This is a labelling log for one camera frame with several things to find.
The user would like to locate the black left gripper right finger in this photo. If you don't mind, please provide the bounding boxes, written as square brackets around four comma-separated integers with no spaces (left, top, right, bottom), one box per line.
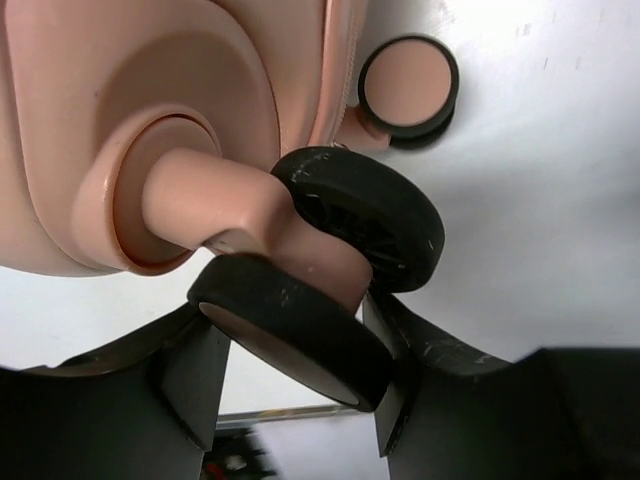
[363,292,639,479]

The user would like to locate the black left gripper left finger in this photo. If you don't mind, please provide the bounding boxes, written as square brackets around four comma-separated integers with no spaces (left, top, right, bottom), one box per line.
[1,305,230,479]

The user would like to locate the pink suitcase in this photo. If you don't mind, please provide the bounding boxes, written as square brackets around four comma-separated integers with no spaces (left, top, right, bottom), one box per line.
[1,1,460,412]

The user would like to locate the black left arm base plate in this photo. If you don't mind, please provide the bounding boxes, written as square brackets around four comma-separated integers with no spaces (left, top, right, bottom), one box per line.
[199,402,351,480]

